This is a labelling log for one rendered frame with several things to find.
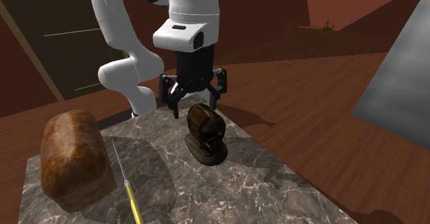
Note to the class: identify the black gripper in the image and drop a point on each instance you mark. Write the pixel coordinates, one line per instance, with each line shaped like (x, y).
(195, 68)

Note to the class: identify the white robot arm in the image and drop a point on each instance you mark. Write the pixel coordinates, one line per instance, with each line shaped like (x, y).
(117, 21)

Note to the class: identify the dark brown door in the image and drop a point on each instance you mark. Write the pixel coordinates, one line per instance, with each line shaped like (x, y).
(67, 48)

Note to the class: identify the brown bread loaf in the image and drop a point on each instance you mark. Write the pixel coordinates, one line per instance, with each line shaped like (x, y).
(75, 159)

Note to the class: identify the grey slab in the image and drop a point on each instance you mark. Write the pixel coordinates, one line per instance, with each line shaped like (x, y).
(399, 89)

